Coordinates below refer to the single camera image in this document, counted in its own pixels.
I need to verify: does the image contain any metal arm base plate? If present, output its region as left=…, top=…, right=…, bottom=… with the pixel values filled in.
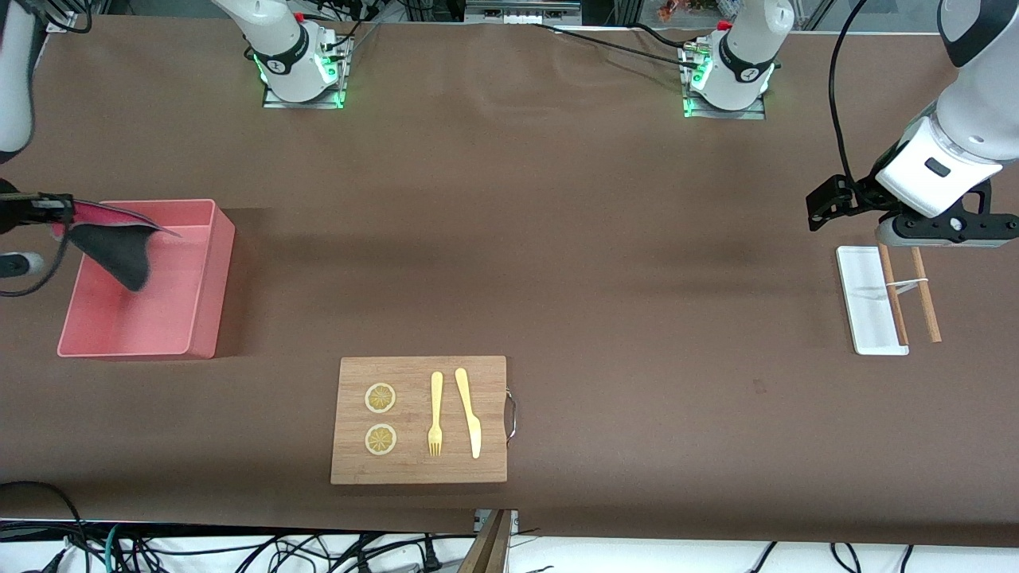
left=681, top=40, right=767, bottom=120
left=263, top=33, right=351, bottom=110

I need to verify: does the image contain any black looped floor cable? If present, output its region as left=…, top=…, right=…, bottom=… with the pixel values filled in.
left=0, top=481, right=90, bottom=573

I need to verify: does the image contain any black table cable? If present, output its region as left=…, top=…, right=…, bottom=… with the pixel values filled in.
left=529, top=22, right=709, bottom=72

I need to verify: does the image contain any wooden plank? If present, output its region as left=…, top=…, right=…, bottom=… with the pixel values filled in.
left=456, top=509, right=512, bottom=573

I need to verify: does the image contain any pink and grey cloth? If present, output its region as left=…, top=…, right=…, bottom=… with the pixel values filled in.
left=49, top=199, right=182, bottom=293

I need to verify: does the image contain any grey network switch box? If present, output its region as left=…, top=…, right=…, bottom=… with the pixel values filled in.
left=466, top=0, right=582, bottom=25

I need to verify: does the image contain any pink plastic bin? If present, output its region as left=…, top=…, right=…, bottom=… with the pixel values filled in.
left=57, top=199, right=236, bottom=361

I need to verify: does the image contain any yellow plastic knife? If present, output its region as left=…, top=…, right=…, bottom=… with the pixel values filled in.
left=455, top=368, right=482, bottom=460

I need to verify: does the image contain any white rectangular tray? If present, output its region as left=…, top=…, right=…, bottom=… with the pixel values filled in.
left=835, top=245, right=910, bottom=356

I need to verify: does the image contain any wooden cutting board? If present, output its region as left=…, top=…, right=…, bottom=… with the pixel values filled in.
left=330, top=356, right=518, bottom=485

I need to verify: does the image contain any yellow plastic fork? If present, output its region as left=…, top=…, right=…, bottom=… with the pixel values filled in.
left=428, top=372, right=444, bottom=458

